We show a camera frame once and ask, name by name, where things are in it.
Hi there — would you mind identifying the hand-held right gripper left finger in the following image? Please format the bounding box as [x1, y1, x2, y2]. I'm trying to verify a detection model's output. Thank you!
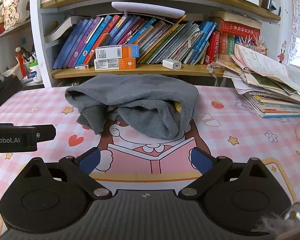
[24, 147, 113, 200]

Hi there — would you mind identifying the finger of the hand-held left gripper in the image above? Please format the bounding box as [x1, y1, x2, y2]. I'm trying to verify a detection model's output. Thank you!
[36, 124, 57, 142]

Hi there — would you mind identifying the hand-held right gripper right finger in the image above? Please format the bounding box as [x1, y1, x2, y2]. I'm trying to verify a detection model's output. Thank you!
[177, 147, 267, 200]

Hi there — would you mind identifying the grey sweatshirt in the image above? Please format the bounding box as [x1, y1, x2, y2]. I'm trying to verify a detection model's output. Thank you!
[64, 74, 199, 140]

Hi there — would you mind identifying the pink checked table mat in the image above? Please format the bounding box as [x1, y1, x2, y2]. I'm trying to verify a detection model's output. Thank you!
[0, 85, 300, 240]

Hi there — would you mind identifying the white jar green lid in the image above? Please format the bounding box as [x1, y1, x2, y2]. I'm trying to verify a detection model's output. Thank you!
[28, 59, 42, 83]

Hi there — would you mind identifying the pen holder with pens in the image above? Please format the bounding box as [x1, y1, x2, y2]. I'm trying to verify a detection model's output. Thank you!
[15, 46, 38, 80]

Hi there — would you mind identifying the fuzzy grey sleeve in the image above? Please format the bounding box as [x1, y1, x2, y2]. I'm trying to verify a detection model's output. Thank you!
[250, 200, 300, 240]

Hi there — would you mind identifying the row of colourful books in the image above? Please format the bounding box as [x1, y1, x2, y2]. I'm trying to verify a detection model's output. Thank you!
[52, 15, 262, 70]

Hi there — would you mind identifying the white charger plug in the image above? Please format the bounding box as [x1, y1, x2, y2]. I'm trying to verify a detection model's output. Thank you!
[162, 59, 182, 70]

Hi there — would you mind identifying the orange white carton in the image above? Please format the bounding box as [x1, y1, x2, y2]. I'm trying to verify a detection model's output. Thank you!
[94, 58, 137, 70]
[95, 44, 140, 60]

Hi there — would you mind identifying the thick black book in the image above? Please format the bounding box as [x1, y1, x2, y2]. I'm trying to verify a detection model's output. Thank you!
[44, 16, 80, 43]

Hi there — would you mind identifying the wooden bookshelf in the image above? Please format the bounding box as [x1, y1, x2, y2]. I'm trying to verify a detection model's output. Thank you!
[29, 0, 283, 88]

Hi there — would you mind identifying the stack of notebooks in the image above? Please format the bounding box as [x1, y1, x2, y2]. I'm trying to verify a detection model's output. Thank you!
[216, 44, 300, 118]

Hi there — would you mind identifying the cartoon figure decoration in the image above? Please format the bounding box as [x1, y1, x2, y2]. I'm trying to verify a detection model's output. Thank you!
[0, 0, 30, 30]

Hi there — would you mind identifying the white lamp bar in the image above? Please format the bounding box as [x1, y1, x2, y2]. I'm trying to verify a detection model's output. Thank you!
[111, 1, 186, 19]

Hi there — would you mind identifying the black device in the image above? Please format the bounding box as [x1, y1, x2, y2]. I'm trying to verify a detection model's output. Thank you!
[261, 0, 282, 15]

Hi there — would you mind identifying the bead bracelet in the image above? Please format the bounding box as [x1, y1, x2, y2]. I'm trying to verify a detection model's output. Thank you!
[205, 62, 224, 75]

